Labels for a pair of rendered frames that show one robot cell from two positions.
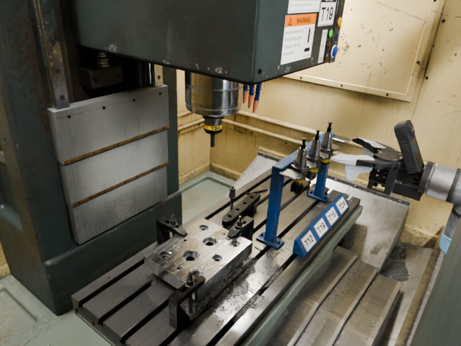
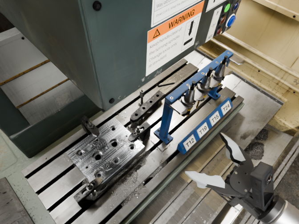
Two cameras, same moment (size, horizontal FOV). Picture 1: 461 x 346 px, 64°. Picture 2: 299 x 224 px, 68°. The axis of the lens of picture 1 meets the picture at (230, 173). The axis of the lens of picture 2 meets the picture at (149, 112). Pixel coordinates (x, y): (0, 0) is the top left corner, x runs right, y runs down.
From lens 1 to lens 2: 0.60 m
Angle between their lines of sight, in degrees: 28
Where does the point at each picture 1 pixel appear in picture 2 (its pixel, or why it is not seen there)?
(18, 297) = (6, 141)
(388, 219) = (262, 113)
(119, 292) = (51, 172)
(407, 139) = (260, 190)
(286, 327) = (162, 198)
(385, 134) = (281, 49)
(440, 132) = not seen: outside the picture
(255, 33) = (95, 74)
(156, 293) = (75, 175)
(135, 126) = not seen: hidden behind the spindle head
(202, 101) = not seen: hidden behind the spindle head
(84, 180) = (22, 91)
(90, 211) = (34, 106)
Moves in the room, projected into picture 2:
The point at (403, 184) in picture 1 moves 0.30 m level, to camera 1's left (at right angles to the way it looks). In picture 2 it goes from (248, 204) to (125, 180)
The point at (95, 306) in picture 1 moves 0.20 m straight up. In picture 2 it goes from (34, 182) to (14, 166)
